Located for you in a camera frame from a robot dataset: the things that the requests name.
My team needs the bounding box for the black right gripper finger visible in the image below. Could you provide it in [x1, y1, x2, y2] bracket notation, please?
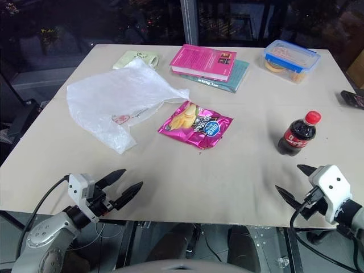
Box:
[297, 164, 318, 179]
[275, 185, 303, 212]

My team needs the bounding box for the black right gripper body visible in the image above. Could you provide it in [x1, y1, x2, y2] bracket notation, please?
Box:
[295, 185, 328, 220]

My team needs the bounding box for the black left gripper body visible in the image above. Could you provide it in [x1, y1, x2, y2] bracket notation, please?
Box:
[86, 183, 118, 220]

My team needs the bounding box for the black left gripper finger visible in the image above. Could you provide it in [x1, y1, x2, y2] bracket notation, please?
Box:
[96, 168, 127, 192]
[113, 181, 144, 210]

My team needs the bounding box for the small cola bottle red cap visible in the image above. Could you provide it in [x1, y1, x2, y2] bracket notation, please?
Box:
[278, 111, 322, 156]

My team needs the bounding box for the dark rounded shape under table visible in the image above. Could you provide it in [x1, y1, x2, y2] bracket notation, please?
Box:
[227, 225, 261, 273]

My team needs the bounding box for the translucent white plastic bag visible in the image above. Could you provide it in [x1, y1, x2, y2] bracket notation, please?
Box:
[66, 58, 191, 155]

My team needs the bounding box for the black smartphone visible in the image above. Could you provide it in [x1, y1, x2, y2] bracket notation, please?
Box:
[340, 90, 364, 109]

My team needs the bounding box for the pink chips packet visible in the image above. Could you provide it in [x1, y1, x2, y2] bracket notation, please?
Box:
[158, 100, 234, 150]

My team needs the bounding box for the clear container blue lid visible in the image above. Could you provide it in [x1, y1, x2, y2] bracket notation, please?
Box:
[260, 39, 321, 85]

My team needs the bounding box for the teal book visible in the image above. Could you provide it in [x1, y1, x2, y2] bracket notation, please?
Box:
[179, 59, 250, 93]

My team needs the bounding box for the pale green packet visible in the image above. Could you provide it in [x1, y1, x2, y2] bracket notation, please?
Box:
[112, 50, 160, 71]

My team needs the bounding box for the pink book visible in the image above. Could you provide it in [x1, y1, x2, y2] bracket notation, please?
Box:
[169, 44, 238, 83]

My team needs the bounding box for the grey metal pillar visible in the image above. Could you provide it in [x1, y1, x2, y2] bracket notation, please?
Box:
[180, 0, 200, 46]

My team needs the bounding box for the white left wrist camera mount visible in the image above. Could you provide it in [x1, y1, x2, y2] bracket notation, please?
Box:
[68, 173, 100, 223]

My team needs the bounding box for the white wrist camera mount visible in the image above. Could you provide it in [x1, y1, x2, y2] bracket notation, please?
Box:
[68, 173, 100, 223]
[308, 164, 353, 225]

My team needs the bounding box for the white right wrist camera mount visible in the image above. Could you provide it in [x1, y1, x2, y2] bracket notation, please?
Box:
[308, 164, 353, 225]

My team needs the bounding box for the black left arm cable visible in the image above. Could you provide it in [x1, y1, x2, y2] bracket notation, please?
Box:
[15, 175, 70, 257]

